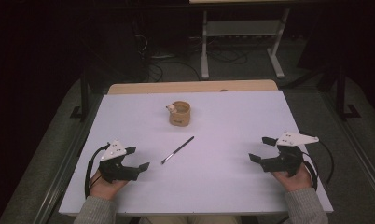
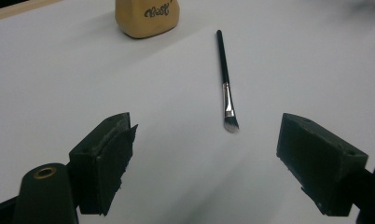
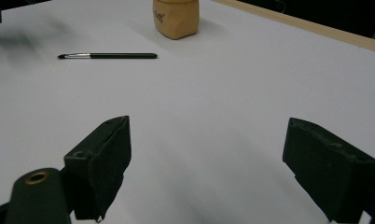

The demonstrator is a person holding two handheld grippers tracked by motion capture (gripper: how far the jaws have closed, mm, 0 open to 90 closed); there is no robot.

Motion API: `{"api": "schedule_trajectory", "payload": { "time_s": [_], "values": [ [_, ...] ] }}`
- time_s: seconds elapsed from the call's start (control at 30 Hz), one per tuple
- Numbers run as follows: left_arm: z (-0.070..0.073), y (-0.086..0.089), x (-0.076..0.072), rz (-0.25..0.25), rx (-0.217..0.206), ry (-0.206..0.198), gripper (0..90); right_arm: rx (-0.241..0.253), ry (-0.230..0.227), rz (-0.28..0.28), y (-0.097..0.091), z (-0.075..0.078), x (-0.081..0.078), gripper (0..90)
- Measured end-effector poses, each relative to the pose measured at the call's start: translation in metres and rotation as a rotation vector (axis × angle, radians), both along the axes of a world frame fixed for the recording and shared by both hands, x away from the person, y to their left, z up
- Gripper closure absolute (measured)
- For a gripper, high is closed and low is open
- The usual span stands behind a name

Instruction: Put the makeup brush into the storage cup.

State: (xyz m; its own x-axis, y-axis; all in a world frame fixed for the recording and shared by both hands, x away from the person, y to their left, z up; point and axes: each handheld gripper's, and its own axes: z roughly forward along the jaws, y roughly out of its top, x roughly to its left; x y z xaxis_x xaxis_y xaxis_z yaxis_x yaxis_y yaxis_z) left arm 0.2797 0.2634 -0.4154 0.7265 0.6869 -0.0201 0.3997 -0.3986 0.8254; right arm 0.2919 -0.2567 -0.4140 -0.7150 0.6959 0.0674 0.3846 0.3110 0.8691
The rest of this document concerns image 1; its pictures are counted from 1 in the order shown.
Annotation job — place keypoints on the wooden table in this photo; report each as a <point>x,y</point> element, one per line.
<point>191,86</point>

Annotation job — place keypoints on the black pen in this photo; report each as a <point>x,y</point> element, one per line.
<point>177,150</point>

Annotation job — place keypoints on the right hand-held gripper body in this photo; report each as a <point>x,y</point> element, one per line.
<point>286,160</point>

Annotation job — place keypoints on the person's right hand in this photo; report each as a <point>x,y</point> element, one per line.
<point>293,182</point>

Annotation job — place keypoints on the person's left hand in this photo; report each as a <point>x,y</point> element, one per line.
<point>106,188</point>

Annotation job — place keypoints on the white table sheet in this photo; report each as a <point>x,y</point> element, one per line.
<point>213,180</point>

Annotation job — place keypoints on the white metal desk frame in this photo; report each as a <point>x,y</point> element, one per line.
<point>243,28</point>

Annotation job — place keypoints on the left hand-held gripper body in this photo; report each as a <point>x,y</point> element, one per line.
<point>114,170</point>

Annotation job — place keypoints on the black metal stand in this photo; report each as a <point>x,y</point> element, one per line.
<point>84,93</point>
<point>341,90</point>

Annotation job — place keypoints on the brown pen holder with bear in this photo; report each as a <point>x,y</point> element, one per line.
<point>180,116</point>

